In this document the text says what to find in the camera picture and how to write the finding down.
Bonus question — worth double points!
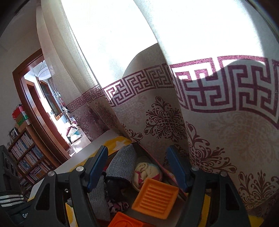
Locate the cream pastel sock ball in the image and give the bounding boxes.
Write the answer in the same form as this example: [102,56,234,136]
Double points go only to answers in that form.
[132,162,163,192]

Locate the red tin box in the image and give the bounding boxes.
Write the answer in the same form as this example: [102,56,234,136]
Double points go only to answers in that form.
[104,143,185,226]

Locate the grey knit sock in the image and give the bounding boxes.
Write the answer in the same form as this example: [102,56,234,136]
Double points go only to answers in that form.
[88,175,111,222]
[106,144,137,182]

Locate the orange number six cube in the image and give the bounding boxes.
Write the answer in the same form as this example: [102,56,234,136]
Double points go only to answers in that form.
[108,212,155,227]

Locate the stacked coloured boxes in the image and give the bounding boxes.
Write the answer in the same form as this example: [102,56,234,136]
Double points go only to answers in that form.
[12,104,32,132]

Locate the orange ridged cube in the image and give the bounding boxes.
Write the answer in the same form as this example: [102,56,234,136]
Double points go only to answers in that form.
[131,178,179,219]

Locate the patterned curtain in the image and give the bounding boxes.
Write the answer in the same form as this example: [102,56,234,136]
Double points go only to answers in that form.
[36,1,278,218]

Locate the wooden bookshelf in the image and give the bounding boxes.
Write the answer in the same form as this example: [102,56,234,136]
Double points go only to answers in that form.
[8,125,61,199]

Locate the wooden door frame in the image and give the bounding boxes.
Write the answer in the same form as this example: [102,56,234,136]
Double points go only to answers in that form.
[12,49,70,167]

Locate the pink leopard sock ball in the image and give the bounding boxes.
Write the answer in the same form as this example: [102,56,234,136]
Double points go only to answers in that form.
[107,200,129,213]

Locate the yellow white towel mat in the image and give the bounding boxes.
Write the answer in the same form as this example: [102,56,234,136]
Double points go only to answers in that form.
[28,135,264,227]

